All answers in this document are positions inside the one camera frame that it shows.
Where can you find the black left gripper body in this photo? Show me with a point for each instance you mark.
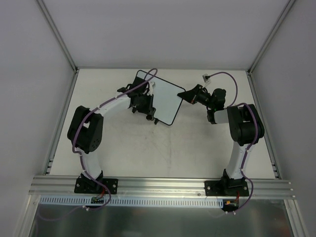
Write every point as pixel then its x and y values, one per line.
pixel 147 108

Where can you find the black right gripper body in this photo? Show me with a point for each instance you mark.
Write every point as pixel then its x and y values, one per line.
pixel 196 94

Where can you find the black felt whiteboard eraser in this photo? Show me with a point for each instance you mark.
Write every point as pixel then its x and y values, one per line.
pixel 149 118

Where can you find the white whiteboard black frame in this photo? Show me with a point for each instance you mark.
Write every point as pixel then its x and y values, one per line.
pixel 166 102

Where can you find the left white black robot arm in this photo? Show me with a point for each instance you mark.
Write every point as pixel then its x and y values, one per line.
pixel 86 128

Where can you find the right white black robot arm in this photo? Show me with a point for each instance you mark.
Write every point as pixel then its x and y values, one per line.
pixel 245 128

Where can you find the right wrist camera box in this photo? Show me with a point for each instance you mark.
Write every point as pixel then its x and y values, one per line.
pixel 206 78

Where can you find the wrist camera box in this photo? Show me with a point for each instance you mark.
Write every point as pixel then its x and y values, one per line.
pixel 151 87
pixel 206 78

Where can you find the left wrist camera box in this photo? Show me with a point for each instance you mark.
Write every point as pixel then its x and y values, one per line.
pixel 151 87

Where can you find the right aluminium frame post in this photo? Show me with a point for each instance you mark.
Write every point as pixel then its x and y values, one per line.
pixel 276 26

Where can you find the aluminium frame post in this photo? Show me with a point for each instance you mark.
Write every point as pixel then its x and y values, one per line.
pixel 56 33
pixel 276 26

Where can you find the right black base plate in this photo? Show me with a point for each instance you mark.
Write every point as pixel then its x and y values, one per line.
pixel 229 189

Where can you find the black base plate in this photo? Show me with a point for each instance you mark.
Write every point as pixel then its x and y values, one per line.
pixel 86 186
pixel 229 189

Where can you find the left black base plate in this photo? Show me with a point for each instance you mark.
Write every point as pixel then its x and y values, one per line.
pixel 86 186

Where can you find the left aluminium frame post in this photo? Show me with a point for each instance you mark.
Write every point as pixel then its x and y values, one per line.
pixel 56 33

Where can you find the white slotted cable duct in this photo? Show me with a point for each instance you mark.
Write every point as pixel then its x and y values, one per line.
pixel 134 201

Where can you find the aluminium mounting rail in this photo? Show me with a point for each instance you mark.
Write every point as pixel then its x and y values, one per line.
pixel 159 187

